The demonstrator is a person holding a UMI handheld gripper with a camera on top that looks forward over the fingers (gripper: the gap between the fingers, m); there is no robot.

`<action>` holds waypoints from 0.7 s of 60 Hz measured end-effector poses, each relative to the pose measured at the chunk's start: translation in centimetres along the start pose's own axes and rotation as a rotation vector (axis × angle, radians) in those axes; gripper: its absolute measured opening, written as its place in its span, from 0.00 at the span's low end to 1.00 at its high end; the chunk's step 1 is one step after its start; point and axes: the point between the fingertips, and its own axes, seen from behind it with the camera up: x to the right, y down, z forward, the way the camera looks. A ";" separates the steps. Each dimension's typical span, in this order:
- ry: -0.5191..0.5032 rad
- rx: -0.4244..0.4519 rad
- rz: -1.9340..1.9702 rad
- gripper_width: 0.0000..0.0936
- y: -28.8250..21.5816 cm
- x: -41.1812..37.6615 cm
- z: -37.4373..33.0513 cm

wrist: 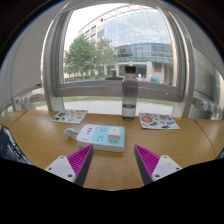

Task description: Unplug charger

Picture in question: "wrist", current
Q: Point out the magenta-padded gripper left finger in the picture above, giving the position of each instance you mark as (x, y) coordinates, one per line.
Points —
(60, 166)

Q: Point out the wall rail with white knobs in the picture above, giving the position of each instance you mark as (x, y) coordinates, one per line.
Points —
(206, 106)
(28, 99)

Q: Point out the white and blue power strip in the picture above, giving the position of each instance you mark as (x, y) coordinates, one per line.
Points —
(95, 137)

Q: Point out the clear water bottle black cap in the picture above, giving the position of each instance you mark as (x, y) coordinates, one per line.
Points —
(129, 96)

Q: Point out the small sticker sheet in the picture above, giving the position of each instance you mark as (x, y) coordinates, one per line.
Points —
(70, 116)

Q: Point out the white power strip plug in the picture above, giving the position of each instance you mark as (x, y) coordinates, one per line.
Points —
(70, 133)

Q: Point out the grey window frame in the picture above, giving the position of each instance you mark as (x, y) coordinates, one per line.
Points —
(100, 90)

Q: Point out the large sticker sheet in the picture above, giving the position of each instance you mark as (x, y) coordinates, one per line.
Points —
(158, 121)

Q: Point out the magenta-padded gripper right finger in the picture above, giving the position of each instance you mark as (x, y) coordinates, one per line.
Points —
(165, 166)

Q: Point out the small white charger block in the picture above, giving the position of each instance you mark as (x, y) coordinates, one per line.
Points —
(113, 134)

